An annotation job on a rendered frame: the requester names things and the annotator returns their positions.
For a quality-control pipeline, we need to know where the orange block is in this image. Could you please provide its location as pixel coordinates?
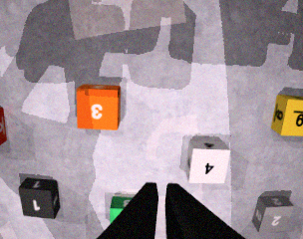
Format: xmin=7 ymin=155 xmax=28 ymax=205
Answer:
xmin=76 ymin=84 xmax=121 ymax=130

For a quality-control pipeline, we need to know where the green block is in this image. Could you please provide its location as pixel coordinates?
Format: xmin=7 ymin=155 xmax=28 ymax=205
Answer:
xmin=111 ymin=196 xmax=132 ymax=223

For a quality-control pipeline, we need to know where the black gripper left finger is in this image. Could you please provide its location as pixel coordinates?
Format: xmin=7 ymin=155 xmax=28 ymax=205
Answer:
xmin=97 ymin=182 xmax=159 ymax=239

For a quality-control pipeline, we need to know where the yellow block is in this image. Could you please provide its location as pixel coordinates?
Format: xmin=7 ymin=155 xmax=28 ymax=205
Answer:
xmin=271 ymin=95 xmax=303 ymax=136

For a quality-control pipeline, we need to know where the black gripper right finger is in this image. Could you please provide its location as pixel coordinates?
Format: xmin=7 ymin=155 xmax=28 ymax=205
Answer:
xmin=164 ymin=183 xmax=246 ymax=239

